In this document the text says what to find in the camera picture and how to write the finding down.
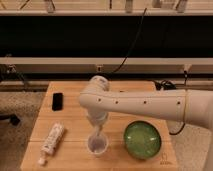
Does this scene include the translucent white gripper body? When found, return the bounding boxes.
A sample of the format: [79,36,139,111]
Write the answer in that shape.
[87,114,108,134]

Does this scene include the white sponge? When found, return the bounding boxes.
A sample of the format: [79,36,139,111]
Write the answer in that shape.
[94,134,102,147]

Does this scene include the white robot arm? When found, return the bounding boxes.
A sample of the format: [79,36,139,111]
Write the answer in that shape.
[79,75,213,171]

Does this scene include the translucent white cup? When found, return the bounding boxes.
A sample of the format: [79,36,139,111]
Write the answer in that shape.
[87,134,109,157]

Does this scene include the black smartphone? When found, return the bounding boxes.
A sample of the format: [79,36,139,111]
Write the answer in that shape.
[52,93,63,111]

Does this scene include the white toothpaste tube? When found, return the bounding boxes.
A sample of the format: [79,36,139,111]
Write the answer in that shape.
[38,123,65,166]

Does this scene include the green plate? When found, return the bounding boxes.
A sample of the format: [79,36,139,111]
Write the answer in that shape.
[123,120,162,160]

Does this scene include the black office chair base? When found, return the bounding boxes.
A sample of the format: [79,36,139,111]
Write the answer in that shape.
[0,114,20,126]

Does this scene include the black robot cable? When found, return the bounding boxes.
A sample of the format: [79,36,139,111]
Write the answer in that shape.
[153,79,186,136]

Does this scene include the black hanging cable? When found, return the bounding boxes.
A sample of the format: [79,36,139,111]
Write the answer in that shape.
[111,7,148,74]

